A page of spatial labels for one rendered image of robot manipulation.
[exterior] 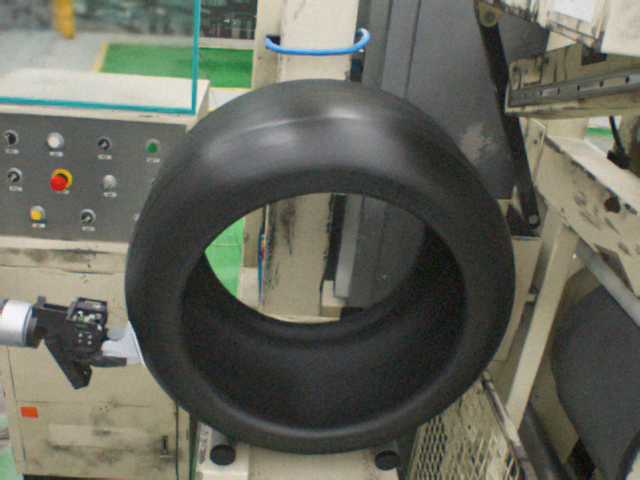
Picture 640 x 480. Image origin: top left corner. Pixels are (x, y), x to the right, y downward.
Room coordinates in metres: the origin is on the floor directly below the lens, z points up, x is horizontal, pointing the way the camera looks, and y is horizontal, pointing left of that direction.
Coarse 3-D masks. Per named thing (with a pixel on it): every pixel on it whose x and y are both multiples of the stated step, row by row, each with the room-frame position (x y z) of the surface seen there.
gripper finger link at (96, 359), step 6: (90, 354) 0.84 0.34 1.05; (96, 354) 0.84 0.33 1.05; (84, 360) 0.83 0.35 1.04; (90, 360) 0.83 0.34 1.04; (96, 360) 0.83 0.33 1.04; (102, 360) 0.83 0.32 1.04; (108, 360) 0.84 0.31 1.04; (114, 360) 0.85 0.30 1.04; (120, 360) 0.85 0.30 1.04; (126, 360) 0.85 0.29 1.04; (96, 366) 0.83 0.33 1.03; (102, 366) 0.83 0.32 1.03; (108, 366) 0.84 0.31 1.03; (114, 366) 0.84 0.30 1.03
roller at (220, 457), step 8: (216, 432) 0.84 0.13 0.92; (216, 440) 0.82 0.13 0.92; (224, 440) 0.82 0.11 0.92; (232, 440) 0.82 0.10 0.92; (216, 448) 0.80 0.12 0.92; (224, 448) 0.80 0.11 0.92; (232, 448) 0.81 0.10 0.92; (216, 456) 0.80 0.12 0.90; (224, 456) 0.80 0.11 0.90; (232, 456) 0.80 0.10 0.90; (216, 464) 0.80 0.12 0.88; (224, 464) 0.80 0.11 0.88
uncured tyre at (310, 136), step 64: (192, 128) 0.99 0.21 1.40; (256, 128) 0.82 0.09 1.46; (320, 128) 0.82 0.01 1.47; (384, 128) 0.83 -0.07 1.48; (192, 192) 0.79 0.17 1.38; (256, 192) 0.78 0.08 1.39; (320, 192) 0.78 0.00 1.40; (384, 192) 0.79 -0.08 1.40; (448, 192) 0.81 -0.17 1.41; (128, 256) 0.81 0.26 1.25; (192, 256) 0.77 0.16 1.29; (448, 256) 1.09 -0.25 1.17; (512, 256) 0.86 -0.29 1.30; (192, 320) 1.01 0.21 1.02; (256, 320) 1.07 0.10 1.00; (384, 320) 1.09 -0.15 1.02; (448, 320) 1.02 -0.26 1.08; (192, 384) 0.77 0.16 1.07; (256, 384) 0.97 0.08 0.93; (320, 384) 1.00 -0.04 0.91; (384, 384) 0.97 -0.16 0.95; (448, 384) 0.81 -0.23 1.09; (320, 448) 0.79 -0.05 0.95
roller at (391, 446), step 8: (392, 440) 0.86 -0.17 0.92; (376, 448) 0.85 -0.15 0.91; (384, 448) 0.84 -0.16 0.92; (392, 448) 0.84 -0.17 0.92; (376, 456) 0.83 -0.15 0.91; (384, 456) 0.83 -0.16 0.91; (392, 456) 0.83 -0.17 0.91; (376, 464) 0.83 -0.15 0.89; (384, 464) 0.83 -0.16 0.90; (392, 464) 0.83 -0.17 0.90
